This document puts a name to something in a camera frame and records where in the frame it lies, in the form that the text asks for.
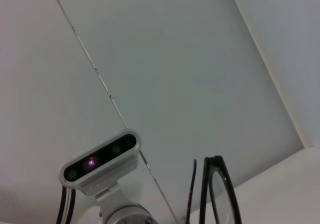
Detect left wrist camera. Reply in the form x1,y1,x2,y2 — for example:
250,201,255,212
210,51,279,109
58,128,143,197

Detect black glasses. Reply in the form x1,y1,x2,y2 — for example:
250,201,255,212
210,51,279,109
184,155,243,224

